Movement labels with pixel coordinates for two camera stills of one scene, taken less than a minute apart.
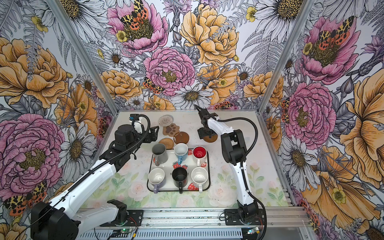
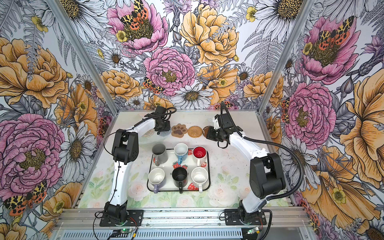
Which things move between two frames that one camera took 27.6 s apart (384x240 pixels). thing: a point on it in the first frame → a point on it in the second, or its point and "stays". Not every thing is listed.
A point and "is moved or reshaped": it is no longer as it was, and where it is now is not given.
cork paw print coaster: (171, 130) is moved or reshaped
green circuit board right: (255, 230) stays
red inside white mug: (199, 152) stays
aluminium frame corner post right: (302, 15) stays
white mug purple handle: (156, 177) stays
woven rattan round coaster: (168, 143) → (194, 131)
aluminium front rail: (278, 218) stays
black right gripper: (202, 133) → (210, 135)
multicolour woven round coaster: (165, 120) is moved or reshaped
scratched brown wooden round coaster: (181, 137) is moved or reshaped
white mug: (200, 177) stays
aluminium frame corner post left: (84, 56) stays
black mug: (179, 175) stays
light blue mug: (181, 150) stays
